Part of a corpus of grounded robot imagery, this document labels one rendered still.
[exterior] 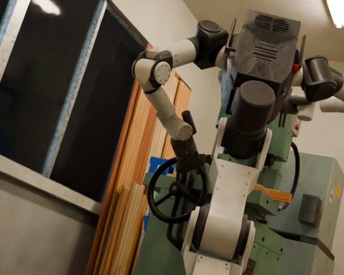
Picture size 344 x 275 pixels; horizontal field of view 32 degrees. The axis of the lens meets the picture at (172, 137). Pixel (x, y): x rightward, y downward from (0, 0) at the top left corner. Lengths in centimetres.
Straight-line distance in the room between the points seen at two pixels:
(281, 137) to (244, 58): 97
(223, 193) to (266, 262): 104
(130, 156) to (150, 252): 167
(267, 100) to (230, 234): 42
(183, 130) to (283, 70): 43
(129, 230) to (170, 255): 152
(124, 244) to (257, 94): 243
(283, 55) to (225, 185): 50
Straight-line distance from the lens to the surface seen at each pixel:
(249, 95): 184
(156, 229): 270
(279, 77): 203
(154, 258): 267
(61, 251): 408
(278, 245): 295
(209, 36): 219
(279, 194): 266
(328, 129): 528
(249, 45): 208
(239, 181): 190
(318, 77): 224
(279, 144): 293
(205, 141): 555
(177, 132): 218
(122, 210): 408
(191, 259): 181
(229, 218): 180
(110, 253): 405
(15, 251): 372
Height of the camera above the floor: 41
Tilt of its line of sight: 14 degrees up
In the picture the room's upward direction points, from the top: 16 degrees clockwise
